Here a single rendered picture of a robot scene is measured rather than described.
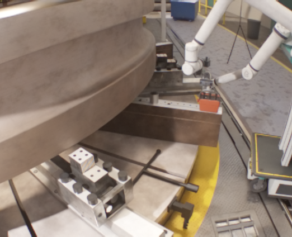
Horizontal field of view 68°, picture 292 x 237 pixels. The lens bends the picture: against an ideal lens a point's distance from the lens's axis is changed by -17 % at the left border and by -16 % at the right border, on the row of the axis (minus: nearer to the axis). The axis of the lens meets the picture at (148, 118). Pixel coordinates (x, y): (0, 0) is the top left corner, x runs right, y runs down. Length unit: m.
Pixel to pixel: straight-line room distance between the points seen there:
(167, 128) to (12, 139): 1.56
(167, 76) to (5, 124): 2.30
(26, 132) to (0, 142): 0.17
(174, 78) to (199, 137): 1.09
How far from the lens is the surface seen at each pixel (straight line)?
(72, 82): 1.65
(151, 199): 1.98
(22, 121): 1.47
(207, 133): 2.42
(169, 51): 4.59
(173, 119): 2.39
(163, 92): 3.38
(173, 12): 11.71
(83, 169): 1.57
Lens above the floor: 1.81
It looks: 31 degrees down
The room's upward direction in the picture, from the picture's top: 1 degrees counter-clockwise
